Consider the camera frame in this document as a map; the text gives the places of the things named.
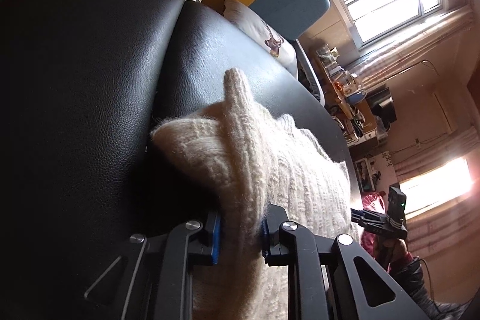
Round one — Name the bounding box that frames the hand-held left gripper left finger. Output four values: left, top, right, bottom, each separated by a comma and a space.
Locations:
71, 209, 222, 320

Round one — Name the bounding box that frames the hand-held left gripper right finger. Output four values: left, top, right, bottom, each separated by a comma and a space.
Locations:
260, 204, 430, 320

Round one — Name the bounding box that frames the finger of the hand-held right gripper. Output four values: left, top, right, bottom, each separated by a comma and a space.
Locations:
350, 208, 389, 231

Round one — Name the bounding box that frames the white knit sweater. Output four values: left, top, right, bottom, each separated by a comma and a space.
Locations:
150, 67, 361, 320

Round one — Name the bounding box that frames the person's right hand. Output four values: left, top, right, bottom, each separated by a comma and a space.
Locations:
391, 241, 411, 268

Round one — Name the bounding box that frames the pink cloth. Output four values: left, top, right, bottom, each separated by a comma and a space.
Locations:
360, 193, 392, 257

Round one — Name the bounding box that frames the small bright window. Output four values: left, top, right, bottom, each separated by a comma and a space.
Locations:
399, 157, 471, 219

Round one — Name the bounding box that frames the black monitor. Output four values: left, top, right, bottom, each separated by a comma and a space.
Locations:
365, 88, 398, 124

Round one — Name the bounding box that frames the cluttered wooden desk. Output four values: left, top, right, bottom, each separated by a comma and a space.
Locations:
307, 43, 398, 156

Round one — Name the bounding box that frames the pale plaid curtain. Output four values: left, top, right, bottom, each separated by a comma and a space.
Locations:
352, 7, 477, 88

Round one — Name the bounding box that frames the black leather table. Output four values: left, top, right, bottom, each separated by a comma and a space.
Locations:
0, 0, 351, 320

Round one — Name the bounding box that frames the deer print pillow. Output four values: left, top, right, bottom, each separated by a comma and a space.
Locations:
221, 0, 297, 69

